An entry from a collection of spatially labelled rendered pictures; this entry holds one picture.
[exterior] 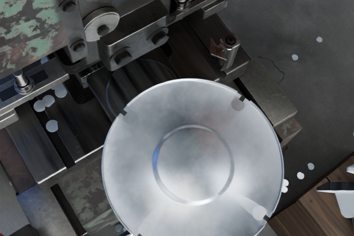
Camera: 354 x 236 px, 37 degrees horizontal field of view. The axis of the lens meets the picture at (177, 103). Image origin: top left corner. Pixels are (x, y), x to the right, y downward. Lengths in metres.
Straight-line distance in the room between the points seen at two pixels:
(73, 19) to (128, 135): 0.31
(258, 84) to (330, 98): 0.79
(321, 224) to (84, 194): 0.61
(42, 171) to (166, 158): 0.23
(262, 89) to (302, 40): 0.85
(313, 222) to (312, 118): 0.52
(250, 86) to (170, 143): 0.28
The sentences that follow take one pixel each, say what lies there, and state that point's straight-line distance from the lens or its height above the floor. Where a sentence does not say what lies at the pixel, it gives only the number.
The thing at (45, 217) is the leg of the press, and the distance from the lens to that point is 0.97.
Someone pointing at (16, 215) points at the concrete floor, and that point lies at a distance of 1.65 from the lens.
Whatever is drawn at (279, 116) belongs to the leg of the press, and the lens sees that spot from 1.04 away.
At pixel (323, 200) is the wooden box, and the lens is 1.33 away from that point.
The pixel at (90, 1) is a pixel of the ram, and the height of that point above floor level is 1.05.
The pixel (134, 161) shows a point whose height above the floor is 0.79.
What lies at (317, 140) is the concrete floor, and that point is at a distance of 1.75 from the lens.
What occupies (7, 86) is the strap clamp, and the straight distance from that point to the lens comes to 0.93.
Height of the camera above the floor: 1.59
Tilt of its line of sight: 69 degrees down
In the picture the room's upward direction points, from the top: 10 degrees clockwise
